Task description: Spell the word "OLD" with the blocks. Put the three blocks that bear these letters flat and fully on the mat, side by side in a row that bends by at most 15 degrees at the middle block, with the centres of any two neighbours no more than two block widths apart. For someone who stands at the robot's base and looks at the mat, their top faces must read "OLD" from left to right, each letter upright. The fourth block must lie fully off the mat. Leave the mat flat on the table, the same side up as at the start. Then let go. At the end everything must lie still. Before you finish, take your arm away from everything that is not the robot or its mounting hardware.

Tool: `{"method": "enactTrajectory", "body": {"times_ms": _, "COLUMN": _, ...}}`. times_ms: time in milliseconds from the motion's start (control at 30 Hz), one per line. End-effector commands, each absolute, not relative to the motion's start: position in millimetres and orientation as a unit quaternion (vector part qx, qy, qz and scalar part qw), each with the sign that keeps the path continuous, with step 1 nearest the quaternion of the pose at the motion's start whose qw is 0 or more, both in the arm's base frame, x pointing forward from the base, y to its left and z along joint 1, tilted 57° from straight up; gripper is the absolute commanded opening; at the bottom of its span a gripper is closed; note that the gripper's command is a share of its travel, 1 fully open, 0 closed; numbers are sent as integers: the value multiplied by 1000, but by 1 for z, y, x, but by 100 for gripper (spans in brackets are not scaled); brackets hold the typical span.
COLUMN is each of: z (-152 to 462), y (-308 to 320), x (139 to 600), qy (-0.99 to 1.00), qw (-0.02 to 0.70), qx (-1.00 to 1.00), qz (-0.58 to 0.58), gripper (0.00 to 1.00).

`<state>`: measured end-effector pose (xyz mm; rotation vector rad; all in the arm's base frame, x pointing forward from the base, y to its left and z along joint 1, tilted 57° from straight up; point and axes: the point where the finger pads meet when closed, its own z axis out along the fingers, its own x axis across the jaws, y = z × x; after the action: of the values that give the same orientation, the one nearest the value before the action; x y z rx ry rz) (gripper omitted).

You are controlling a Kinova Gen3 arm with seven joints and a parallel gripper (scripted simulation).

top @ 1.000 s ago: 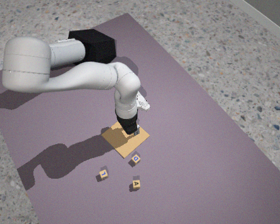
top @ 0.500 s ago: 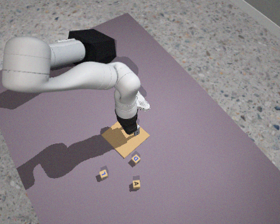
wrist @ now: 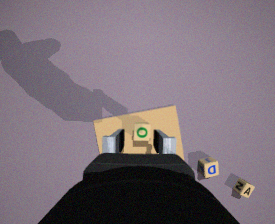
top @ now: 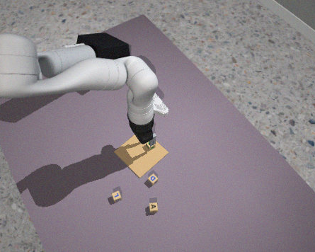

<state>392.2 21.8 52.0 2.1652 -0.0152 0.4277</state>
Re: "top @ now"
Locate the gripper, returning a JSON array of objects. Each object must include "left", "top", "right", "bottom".
[{"left": 127, "top": 93, "right": 168, "bottom": 146}]

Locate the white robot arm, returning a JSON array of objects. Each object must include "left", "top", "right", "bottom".
[{"left": 0, "top": 33, "right": 158, "bottom": 115}]

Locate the tan flat mat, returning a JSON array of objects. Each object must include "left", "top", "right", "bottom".
[{"left": 114, "top": 135, "right": 168, "bottom": 178}]

